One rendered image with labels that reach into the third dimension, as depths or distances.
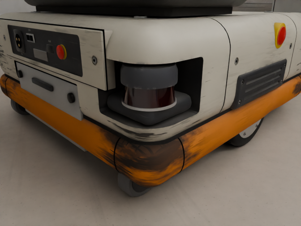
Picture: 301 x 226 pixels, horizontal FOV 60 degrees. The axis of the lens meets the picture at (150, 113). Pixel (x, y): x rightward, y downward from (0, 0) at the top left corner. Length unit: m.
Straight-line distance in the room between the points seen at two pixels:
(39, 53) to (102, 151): 0.23
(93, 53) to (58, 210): 0.25
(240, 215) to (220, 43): 0.26
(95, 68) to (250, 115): 0.33
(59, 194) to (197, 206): 0.23
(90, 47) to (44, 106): 0.24
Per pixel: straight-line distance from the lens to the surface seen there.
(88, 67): 0.39
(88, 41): 0.38
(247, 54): 0.50
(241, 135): 0.60
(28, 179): 0.55
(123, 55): 0.33
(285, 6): 2.14
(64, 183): 0.52
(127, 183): 0.42
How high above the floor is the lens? 0.30
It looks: 23 degrees down
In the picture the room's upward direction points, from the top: straight up
